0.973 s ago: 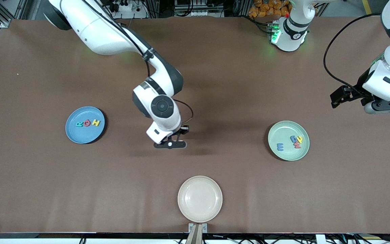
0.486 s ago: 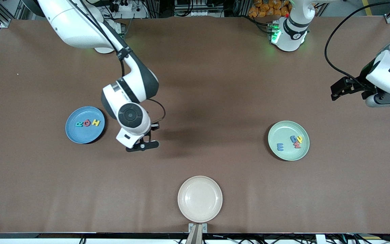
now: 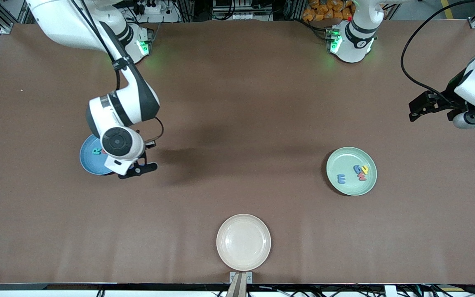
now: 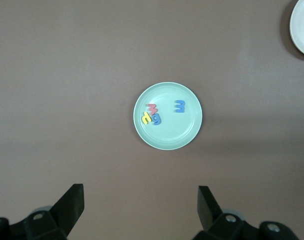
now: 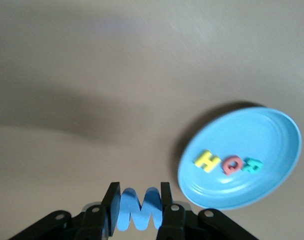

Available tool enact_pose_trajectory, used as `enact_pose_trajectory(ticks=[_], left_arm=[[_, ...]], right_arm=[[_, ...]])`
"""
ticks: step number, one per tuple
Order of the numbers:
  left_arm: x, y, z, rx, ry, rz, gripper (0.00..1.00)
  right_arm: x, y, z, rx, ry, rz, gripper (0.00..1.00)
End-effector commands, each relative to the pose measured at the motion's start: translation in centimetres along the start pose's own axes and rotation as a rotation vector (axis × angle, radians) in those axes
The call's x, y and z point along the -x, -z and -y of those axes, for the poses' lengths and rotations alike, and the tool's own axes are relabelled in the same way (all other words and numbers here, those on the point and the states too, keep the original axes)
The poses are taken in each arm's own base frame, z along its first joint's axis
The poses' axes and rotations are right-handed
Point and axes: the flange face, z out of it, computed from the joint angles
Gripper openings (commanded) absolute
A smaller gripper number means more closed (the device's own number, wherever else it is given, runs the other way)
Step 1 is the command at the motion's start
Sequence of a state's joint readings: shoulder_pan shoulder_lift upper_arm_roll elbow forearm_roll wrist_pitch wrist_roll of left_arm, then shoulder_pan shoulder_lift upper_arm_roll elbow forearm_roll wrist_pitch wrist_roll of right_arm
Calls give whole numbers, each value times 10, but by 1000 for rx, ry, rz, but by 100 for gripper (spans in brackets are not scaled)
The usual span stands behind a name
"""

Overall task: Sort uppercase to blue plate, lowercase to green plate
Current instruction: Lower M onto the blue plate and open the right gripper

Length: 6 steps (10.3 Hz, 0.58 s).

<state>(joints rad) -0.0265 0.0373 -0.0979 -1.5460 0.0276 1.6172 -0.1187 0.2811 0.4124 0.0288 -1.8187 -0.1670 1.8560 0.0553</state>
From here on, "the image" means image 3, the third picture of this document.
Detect blue plate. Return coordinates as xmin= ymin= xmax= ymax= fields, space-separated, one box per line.
xmin=80 ymin=134 xmax=115 ymax=175

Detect green plate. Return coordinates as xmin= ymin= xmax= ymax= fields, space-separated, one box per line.
xmin=326 ymin=147 xmax=378 ymax=196

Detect beige plate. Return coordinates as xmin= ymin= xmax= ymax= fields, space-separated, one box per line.
xmin=216 ymin=214 xmax=272 ymax=271

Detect brown table cover sheet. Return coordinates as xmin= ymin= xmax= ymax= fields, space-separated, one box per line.
xmin=0 ymin=20 xmax=475 ymax=285

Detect orange packets pile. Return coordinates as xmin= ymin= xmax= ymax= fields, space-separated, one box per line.
xmin=302 ymin=0 xmax=354 ymax=22

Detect white power strip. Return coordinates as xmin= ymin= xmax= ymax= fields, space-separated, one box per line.
xmin=132 ymin=0 xmax=162 ymax=15

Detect electronics rack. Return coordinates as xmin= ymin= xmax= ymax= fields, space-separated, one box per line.
xmin=212 ymin=0 xmax=274 ymax=22

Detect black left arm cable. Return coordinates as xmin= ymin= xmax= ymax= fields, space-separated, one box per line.
xmin=400 ymin=0 xmax=475 ymax=108

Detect black table edge rail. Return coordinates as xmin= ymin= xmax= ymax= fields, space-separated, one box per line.
xmin=0 ymin=283 xmax=475 ymax=292

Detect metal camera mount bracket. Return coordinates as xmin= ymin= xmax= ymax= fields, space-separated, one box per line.
xmin=229 ymin=271 xmax=253 ymax=297

